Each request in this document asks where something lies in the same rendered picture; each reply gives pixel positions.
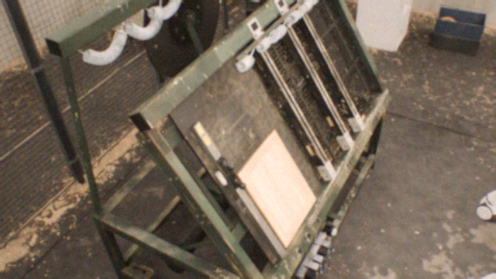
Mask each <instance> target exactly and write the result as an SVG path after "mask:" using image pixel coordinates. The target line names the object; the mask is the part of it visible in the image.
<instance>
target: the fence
mask: <svg viewBox="0 0 496 279"><path fill-rule="evenodd" d="M198 124H199V125H200V126H201V127H202V129H203V131H204V133H203V134H202V135H200V133H199V132H198V130H197V128H196V126H197V125H198ZM189 129H190V130H191V132H192V133H193V135H194V136H195V138H196V140H197V141H198V142H199V144H200V145H201V147H202V149H203V150H204V151H205V153H206V154H207V155H208V157H209V159H210V160H211V162H212V163H213V164H214V166H215V168H216V169H217V171H220V173H221V175H222V176H223V177H224V179H225V180H226V184H227V186H229V188H230V189H231V191H232V192H233V194H234V195H235V196H236V198H241V200H242V201H243V203H244V205H245V206H246V209H245V211H246V213H247V215H248V216H249V217H250V218H251V220H252V221H253V223H254V225H255V226H256V228H257V230H258V231H259V233H260V234H261V236H262V237H263V239H264V240H265V241H266V243H267V245H268V246H269V247H270V249H271V250H272V252H273V253H274V255H275V257H276V258H277V259H284V256H285V255H286V253H287V252H286V251H285V249H284V247H283V246H282V245H281V243H280V242H279V240H278V239H277V237H276V236H275V235H274V233H273V232H272V231H271V230H270V228H269V225H268V224H267V223H266V221H265V220H264V218H263V216H262V215H261V214H260V212H259V211H258V209H257V207H256V206H255V204H254V203H253V202H252V200H251V199H250V197H249V195H248V194H247V193H246V191H245V190H242V189H240V188H238V190H236V189H235V187H234V186H233V184H232V182H231V181H230V179H229V178H228V177H227V176H226V175H225V173H224V171H223V170H222V168H221V167H220V166H219V164H218V162H217V160H218V159H219V158H220V156H221V154H220V152H219V151H218V150H217V148H216V147H215V145H214V143H213V142H212V141H211V139H210V138H209V136H208V134H207V133H206V131H205V129H204V128H203V126H202V124H201V123H200V122H195V123H194V124H193V125H192V126H191V127H190V128H189ZM205 136H207V137H208V139H209V140H210V142H211V144H210V145H209V146H208V145H207V143H206V142H205V141H204V139H203V138H204V137H205Z"/></svg>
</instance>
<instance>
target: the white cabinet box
mask: <svg viewBox="0 0 496 279"><path fill-rule="evenodd" d="M412 2H413V0H359V4H358V10H357V17H356V27H357V28H358V30H359V32H360V35H361V37H362V39H363V41H364V43H365V45H366V46H368V47H374V48H378V49H382V50H389V51H396V49H397V48H398V46H399V44H400V43H401V41H402V40H403V39H404V37H405V34H406V31H407V27H408V21H409V16H410V12H411V8H412Z"/></svg>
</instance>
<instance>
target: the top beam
mask: <svg viewBox="0 0 496 279"><path fill-rule="evenodd" d="M284 1H285V3H286V5H287V7H288V6H289V5H291V4H292V3H293V2H294V1H296V0H284ZM278 15H280V13H279V11H278V9H277V7H276V5H275V4H274V0H268V1H266V2H265V3H264V4H263V5H262V6H261V7H259V8H258V9H257V10H256V11H255V12H253V13H252V14H251V15H249V16H248V17H247V18H246V19H244V20H243V21H242V22H241V23H240V24H239V25H238V26H237V27H235V28H234V29H233V30H231V31H230V32H229V33H228V34H226V35H225V36H224V37H223V38H221V39H220V40H219V41H218V42H216V43H215V44H214V45H213V46H211V47H210V48H209V49H207V50H206V51H205V52H204V53H203V54H202V55H201V56H200V57H198V58H197V59H196V60H194V61H193V62H192V63H191V64H189V65H188V66H187V67H186V68H185V69H184V70H183V71H181V72H180V74H179V75H178V76H176V77H175V78H174V79H173V80H170V81H169V82H168V83H167V84H165V85H164V86H163V87H162V88H161V89H160V90H159V91H157V92H156V93H155V94H154V95H152V96H151V97H150V98H148V99H147V100H146V101H145V102H144V103H143V104H142V105H140V106H139V107H138V108H137V109H135V110H134V111H133V112H132V113H130V114H129V117H130V118H131V120H132V121H133V123H134V125H135V127H136V128H137V129H138V130H139V132H140V133H142V132H145V131H147V130H151V129H153V128H154V126H155V125H156V124H157V123H158V122H160V121H161V120H162V119H163V118H164V117H165V116H166V115H168V114H169V113H170V112H171V111H172V110H173V109H174V108H176V107H177V106H178V105H179V104H181V103H182V102H183V101H184V100H185V99H186V98H187V97H188V96H189V95H190V94H191V93H193V92H194V91H195V90H196V89H197V88H198V87H199V86H201V85H202V84H203V83H204V82H205V80H206V79H207V78H209V77H210V76H211V75H212V74H213V73H214V72H215V71H217V70H218V69H219V68H220V67H221V66H222V65H223V64H225V63H226V62H227V61H228V60H229V59H230V58H231V57H233V56H234V55H235V54H236V53H237V52H238V51H239V50H241V49H242V48H243V47H244V46H245V45H246V44H247V43H248V42H250V41H251V40H252V38H253V35H252V34H251V32H250V30H249V29H248V27H247V25H246V24H247V23H248V22H250V21H251V20H252V19H253V18H254V17H256V19H257V21H258V23H259V24H260V27H261V29H264V28H265V27H266V26H267V25H268V24H269V23H270V22H272V21H273V20H274V19H275V18H276V17H277V16H278Z"/></svg>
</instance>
